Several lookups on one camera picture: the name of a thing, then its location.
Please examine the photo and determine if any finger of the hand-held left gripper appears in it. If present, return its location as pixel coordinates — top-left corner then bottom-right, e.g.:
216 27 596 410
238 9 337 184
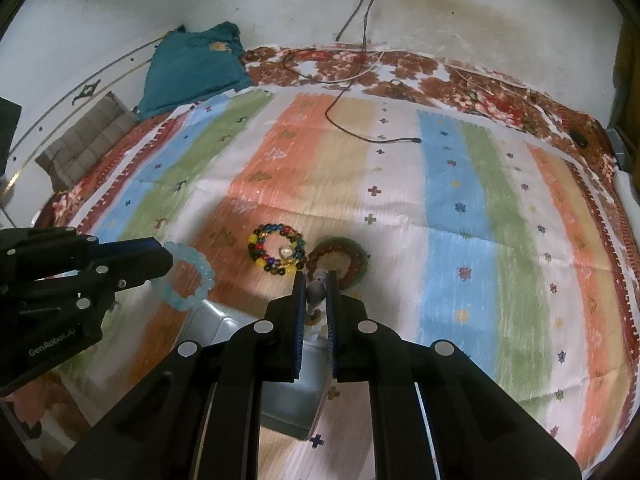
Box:
0 226 174 282
19 260 173 322

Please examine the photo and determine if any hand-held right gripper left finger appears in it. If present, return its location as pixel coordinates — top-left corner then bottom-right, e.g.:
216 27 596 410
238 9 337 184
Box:
57 271 307 480

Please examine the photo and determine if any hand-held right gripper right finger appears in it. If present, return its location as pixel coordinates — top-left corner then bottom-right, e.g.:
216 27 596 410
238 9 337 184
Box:
322 270 583 480

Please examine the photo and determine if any small beaded earring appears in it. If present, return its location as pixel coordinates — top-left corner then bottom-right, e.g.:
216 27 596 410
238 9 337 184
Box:
306 269 329 329

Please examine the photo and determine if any light blue bead bracelet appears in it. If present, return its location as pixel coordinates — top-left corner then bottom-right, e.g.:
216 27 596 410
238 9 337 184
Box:
150 241 217 312

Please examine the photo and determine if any brown bead bracelet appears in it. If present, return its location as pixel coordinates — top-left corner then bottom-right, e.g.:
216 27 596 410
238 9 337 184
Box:
306 236 372 289

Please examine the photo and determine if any multicolour bead bracelet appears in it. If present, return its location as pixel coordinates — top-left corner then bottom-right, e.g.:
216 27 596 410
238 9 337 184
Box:
246 223 307 277

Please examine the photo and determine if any grey quilted cushion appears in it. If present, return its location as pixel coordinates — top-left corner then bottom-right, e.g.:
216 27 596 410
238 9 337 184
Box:
35 92 138 196

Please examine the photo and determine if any striped printed blanket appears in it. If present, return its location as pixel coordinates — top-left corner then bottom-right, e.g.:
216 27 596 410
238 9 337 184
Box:
65 87 640 480

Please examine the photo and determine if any black box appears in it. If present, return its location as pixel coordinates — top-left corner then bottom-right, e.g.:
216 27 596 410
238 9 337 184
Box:
0 99 23 177

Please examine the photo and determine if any teal cushion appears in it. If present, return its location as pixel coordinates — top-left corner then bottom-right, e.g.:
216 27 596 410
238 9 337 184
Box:
136 21 255 122

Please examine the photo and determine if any white elongated object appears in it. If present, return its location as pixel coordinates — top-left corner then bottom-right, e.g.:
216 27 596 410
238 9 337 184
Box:
616 169 640 208

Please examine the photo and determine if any long black cable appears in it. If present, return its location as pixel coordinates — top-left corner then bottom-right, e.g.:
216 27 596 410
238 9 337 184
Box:
325 0 423 145

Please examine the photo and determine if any thin white cable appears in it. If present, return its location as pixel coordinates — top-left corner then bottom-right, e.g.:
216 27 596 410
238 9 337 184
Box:
292 49 528 92

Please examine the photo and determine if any short black cable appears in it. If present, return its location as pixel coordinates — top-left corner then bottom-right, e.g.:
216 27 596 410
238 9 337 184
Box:
334 0 372 42

